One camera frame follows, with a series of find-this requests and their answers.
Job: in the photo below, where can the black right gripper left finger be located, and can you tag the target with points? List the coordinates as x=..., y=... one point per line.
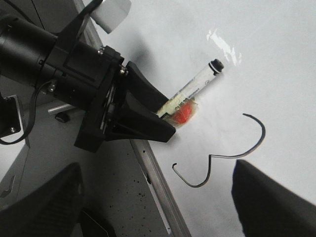
x=50, y=211

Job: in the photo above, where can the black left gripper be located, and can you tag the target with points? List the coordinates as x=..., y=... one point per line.
x=84, y=77

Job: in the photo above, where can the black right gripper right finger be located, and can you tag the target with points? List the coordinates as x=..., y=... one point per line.
x=267, y=209

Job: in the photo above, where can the red magnet taped to marker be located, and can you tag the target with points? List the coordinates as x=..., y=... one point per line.
x=183, y=114

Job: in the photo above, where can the white whiteboard marker pen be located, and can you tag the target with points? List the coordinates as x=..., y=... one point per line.
x=192, y=88

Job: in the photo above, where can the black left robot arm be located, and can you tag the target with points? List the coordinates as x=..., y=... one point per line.
x=118, y=101

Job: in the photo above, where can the white whiteboard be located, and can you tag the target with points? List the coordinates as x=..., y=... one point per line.
x=261, y=109

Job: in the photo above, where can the aluminium whiteboard tray rail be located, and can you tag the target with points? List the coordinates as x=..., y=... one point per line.
x=125, y=186

